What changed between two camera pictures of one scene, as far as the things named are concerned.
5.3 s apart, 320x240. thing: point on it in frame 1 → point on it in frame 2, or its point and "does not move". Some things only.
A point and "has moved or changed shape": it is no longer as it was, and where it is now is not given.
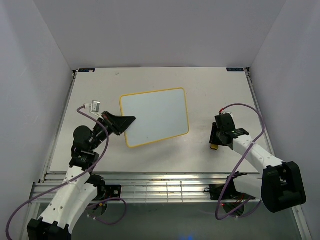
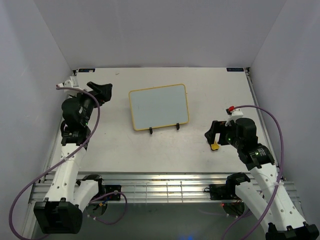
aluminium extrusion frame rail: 144,187 does not move
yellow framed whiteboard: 159,114 has moved or changed shape
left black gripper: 117,124 → 102,93
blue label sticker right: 235,69 does not move
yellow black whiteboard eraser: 214,146 does not move
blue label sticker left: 86,70 does not move
